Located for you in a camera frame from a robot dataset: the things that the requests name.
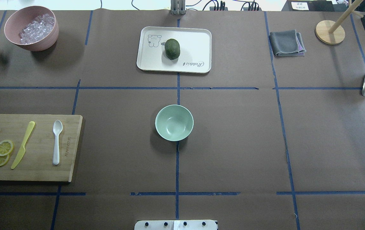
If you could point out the green bowl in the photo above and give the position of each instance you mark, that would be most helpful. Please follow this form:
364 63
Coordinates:
174 122

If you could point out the white plastic spoon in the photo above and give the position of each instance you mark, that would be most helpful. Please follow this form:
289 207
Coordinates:
57 129

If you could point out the white rabbit tray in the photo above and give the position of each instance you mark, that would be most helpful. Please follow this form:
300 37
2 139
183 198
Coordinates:
196 50

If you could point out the green avocado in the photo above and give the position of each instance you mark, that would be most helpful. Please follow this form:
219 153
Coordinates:
172 49

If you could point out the grey folded cloth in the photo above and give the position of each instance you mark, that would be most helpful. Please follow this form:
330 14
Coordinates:
287 43

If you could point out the bamboo cutting board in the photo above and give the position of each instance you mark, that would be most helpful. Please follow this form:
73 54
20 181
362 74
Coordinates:
37 162

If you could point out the yellow plastic knife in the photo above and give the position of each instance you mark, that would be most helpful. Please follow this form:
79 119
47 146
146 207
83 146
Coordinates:
22 148

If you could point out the wooden stand with pole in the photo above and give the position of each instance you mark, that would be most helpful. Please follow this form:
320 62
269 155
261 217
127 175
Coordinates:
331 32

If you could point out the grey metal bracket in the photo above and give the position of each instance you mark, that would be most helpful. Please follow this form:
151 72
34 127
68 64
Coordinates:
178 7

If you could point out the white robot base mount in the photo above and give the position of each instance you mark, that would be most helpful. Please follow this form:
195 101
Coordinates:
196 224

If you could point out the black power strip with cables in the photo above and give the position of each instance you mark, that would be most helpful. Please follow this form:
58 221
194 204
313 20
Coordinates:
234 5

